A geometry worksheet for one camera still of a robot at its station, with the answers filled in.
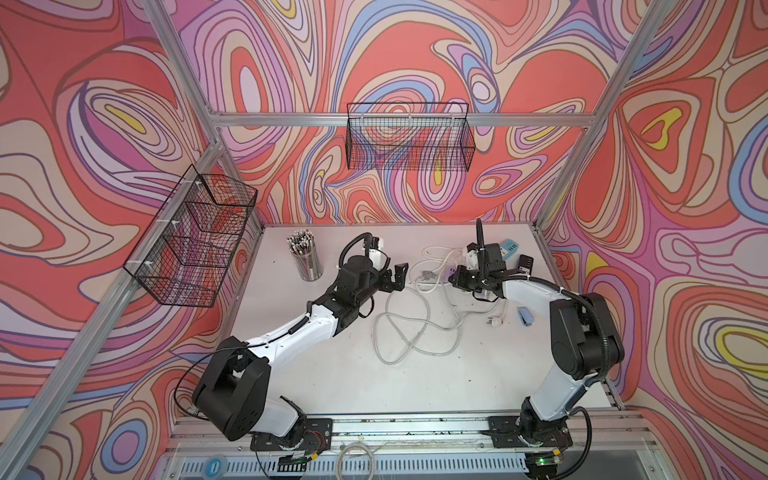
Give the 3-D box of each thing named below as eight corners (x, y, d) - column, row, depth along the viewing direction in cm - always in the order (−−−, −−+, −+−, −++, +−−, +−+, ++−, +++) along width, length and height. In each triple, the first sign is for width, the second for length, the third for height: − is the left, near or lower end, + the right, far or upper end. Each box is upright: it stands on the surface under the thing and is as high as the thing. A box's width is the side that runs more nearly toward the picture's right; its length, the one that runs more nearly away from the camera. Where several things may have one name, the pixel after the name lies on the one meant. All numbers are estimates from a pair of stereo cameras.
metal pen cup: (298, 283, 105) (284, 248, 91) (302, 264, 111) (290, 229, 96) (321, 283, 105) (310, 248, 91) (324, 264, 111) (315, 229, 96)
